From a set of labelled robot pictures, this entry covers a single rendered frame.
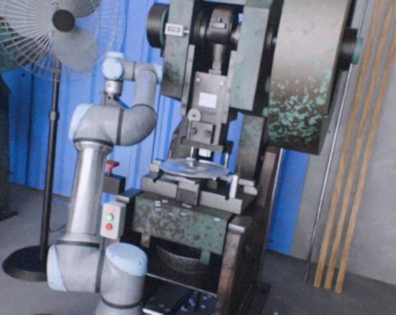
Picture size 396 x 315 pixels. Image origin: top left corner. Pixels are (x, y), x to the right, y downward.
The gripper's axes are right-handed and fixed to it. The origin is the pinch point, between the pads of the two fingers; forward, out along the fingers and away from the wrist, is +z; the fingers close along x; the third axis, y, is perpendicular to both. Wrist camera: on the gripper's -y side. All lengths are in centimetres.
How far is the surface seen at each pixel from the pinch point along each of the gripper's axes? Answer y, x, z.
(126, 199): -11.0, 4.2, 21.2
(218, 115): -38.4, -14.4, -16.5
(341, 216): -96, -109, 41
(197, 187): -37.1, -4.9, 12.2
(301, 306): -84, -74, 85
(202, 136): -33.8, -11.4, -7.4
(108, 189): -2.0, 3.2, 19.3
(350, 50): -83, -15, -48
